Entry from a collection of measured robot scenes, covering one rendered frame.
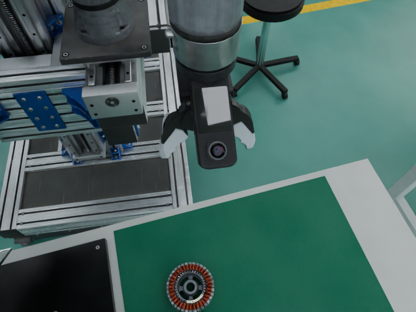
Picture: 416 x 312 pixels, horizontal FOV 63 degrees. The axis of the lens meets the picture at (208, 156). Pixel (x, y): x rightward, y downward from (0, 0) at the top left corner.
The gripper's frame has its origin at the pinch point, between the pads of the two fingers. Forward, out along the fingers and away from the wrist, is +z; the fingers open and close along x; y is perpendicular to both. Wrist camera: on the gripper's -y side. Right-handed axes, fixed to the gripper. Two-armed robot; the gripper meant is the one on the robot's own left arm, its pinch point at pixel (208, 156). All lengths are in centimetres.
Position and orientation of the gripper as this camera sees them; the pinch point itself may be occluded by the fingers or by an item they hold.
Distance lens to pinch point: 55.0
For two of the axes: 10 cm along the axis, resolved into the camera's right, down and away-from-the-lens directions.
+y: -1.4, -8.5, 5.0
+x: -9.9, 1.2, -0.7
